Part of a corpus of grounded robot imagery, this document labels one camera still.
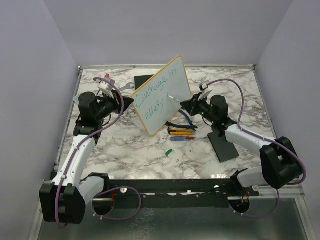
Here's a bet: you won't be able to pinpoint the silver open-end wrench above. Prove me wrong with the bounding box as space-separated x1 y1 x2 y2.
119 82 135 92

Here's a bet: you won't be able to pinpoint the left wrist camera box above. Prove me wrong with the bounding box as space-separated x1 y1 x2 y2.
98 77 115 97

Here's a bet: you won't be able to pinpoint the yellow framed whiteboard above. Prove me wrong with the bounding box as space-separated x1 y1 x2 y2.
130 55 192 136

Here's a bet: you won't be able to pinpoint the small white square device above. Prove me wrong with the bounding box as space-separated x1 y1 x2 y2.
73 95 79 104

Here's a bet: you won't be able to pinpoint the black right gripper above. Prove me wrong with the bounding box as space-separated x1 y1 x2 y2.
181 92 217 124

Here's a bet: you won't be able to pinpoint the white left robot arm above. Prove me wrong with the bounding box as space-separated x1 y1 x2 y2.
39 90 134 225

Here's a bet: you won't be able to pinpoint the yellow utility knife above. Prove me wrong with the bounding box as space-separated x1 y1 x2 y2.
167 127 193 136

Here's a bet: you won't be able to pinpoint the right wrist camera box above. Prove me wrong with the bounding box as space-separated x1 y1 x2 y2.
199 81 212 93

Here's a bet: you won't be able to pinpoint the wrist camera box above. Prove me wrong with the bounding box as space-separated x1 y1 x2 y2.
199 81 212 93
98 77 115 97

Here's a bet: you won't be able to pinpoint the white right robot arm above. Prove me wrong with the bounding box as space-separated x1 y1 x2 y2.
180 92 304 196

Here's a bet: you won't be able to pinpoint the large black network switch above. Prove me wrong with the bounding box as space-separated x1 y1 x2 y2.
134 75 153 90

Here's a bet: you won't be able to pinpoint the small black network switch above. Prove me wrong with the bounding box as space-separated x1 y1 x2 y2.
207 132 240 163

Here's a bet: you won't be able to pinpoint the white green whiteboard marker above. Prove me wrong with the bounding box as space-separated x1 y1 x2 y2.
168 95 181 103

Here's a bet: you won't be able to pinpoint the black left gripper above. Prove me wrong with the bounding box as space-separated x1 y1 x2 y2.
95 89 135 122

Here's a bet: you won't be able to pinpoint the green marker cap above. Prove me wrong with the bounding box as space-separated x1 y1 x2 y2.
165 149 173 156

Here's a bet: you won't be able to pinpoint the blue red screwdriver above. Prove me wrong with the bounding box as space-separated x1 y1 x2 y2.
170 136 207 142

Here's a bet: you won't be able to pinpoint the blue handled cutting pliers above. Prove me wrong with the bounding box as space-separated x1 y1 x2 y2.
165 109 199 132

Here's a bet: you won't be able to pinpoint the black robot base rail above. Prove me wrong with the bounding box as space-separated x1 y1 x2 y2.
82 178 261 210

